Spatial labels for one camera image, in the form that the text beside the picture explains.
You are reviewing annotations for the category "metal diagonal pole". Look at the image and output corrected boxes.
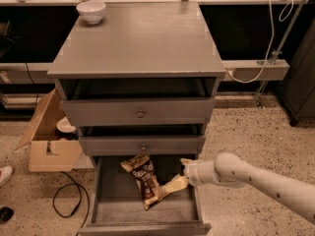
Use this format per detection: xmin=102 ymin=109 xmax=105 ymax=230
xmin=252 ymin=0 xmax=308 ymax=82

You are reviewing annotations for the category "black round floor object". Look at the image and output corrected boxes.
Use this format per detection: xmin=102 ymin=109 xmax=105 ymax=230
xmin=0 ymin=206 xmax=14 ymax=223

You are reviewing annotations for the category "black floor cable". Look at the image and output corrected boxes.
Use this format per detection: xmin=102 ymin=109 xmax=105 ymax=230
xmin=52 ymin=170 xmax=91 ymax=236

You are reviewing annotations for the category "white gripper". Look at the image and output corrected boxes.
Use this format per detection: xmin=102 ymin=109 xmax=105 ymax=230
xmin=160 ymin=158 xmax=219 ymax=198

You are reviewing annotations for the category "white hanging cable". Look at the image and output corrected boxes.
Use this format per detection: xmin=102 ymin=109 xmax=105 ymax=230
xmin=225 ymin=0 xmax=296 ymax=85

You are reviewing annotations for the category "open cardboard box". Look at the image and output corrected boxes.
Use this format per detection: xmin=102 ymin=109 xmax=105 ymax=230
xmin=17 ymin=89 xmax=90 ymax=172

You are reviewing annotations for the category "grey open bottom drawer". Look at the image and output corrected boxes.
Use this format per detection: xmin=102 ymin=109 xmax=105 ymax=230
xmin=79 ymin=156 xmax=211 ymax=236

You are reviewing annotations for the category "white ceramic bowl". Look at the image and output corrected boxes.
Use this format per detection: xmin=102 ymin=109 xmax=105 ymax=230
xmin=76 ymin=0 xmax=106 ymax=25

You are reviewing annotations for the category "grey middle drawer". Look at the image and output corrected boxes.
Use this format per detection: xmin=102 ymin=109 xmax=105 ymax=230
xmin=79 ymin=136 xmax=205 ymax=156

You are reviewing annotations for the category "dark grey side cabinet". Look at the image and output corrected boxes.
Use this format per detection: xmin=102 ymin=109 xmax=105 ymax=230
xmin=279 ymin=19 xmax=315 ymax=126

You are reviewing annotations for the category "brass drawer knob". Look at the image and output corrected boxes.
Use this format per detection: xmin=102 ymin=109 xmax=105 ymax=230
xmin=141 ymin=144 xmax=148 ymax=151
xmin=137 ymin=110 xmax=145 ymax=118

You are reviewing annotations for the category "brass top drawer knob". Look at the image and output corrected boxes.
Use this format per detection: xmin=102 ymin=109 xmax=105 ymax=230
xmin=137 ymin=110 xmax=145 ymax=118

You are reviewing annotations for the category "white bowl in box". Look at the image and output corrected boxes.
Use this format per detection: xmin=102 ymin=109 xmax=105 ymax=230
xmin=56 ymin=117 xmax=76 ymax=134

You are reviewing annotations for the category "white sneaker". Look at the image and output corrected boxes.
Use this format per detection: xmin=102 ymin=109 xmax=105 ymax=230
xmin=0 ymin=166 xmax=14 ymax=187

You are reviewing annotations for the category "grey top drawer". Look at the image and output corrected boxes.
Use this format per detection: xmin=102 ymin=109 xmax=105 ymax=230
xmin=61 ymin=98 xmax=214 ymax=127

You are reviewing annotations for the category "brass middle drawer knob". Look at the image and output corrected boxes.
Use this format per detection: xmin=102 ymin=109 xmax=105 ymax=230
xmin=141 ymin=144 xmax=148 ymax=151

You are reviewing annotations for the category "grey drawer cabinet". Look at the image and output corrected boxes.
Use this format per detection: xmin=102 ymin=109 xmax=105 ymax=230
xmin=47 ymin=1 xmax=226 ymax=169

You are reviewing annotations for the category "brown chip bag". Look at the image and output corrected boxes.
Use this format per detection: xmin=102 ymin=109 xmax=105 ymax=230
xmin=121 ymin=154 xmax=168 ymax=210

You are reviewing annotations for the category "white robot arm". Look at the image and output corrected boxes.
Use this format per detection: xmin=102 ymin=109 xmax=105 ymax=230
xmin=161 ymin=152 xmax=315 ymax=224

